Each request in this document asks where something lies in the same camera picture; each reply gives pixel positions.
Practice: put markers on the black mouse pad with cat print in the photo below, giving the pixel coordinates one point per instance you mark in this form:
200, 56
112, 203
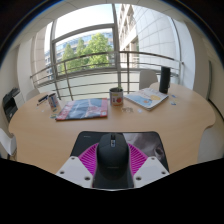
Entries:
143, 141

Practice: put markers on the black cylindrical speaker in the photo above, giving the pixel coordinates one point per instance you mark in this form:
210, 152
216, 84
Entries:
164, 80

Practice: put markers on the black office printer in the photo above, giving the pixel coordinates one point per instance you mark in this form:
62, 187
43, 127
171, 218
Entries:
10, 105

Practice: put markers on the white mug with red print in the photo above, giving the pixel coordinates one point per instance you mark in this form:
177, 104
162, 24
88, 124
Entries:
116, 97

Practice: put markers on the open illustrated book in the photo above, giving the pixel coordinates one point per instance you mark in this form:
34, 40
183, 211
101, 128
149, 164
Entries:
146, 97

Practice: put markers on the small dark stapler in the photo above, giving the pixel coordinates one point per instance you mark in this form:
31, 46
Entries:
42, 99

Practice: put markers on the metal balcony railing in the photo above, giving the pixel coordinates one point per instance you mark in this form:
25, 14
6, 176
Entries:
128, 53

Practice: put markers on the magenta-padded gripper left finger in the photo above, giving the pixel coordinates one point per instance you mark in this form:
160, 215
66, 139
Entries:
73, 170

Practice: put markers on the black computer mouse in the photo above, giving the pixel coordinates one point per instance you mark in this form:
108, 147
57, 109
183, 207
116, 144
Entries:
112, 156

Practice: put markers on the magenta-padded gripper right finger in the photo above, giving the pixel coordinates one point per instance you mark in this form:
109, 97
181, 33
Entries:
150, 168

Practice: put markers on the white chair with wooden legs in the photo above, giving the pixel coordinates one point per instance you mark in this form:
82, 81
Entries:
7, 141

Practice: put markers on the red and blue magazine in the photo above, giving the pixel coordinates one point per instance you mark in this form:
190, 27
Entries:
83, 108

